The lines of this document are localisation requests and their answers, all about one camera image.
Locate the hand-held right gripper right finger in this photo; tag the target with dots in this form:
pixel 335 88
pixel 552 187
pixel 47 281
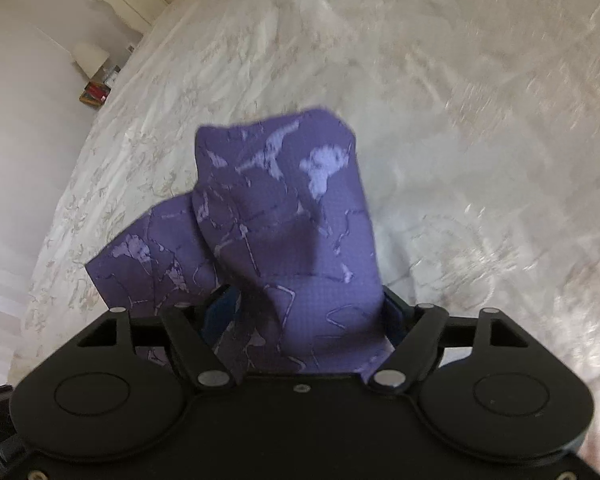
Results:
pixel 397 322

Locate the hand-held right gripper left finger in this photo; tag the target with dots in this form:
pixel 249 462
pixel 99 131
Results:
pixel 220 320

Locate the purple patterned hooded jacket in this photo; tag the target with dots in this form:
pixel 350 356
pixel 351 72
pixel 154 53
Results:
pixel 285 220

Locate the white floral bedspread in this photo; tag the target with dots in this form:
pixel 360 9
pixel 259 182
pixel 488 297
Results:
pixel 455 135

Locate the small wooden box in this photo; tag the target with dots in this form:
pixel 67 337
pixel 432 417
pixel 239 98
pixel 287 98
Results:
pixel 95 93

